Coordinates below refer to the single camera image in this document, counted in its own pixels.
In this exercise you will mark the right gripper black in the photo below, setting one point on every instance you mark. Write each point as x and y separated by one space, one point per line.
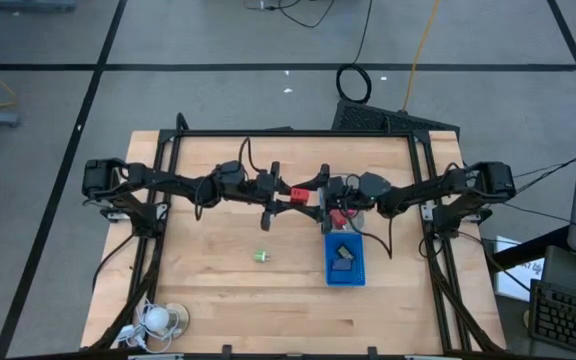
337 192

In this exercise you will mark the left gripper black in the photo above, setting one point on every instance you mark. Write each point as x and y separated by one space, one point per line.
264 190

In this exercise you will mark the small red charger cube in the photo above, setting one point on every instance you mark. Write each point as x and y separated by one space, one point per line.
339 219

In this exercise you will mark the large red charger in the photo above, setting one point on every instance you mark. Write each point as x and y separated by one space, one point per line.
299 195

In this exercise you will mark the dark blue rectangular case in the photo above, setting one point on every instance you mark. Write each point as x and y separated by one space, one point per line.
342 265

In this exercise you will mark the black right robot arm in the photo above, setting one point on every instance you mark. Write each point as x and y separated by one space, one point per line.
418 192

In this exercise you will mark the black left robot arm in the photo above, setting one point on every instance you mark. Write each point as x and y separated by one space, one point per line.
168 180

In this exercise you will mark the grey plastic bin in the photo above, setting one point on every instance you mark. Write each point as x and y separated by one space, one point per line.
358 222

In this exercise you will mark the small black device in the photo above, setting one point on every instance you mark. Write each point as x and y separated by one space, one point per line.
345 251

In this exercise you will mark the green white USB charger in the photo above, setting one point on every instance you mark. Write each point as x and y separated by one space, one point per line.
260 257

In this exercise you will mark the blue plastic basket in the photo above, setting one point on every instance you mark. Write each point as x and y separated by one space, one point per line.
335 277

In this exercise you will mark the black perforated computer case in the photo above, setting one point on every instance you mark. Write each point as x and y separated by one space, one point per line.
368 117

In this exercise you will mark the black table edge clamp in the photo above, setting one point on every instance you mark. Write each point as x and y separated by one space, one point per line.
226 351
372 352

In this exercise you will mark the white bulb lamp wooden base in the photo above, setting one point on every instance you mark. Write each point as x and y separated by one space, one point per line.
157 318

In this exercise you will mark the silver aluminium bar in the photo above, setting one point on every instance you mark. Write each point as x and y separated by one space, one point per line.
433 357
155 357

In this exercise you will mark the white paper sheet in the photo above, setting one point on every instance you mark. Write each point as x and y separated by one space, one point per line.
513 285

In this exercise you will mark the black desk bar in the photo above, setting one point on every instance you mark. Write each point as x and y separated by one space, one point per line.
528 250

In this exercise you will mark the black keyboard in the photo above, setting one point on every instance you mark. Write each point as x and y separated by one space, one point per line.
568 320

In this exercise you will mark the black aluminium table frame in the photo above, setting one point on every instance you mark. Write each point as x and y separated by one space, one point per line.
293 133

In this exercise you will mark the black frame corner hook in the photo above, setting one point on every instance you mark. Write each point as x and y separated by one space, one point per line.
180 116

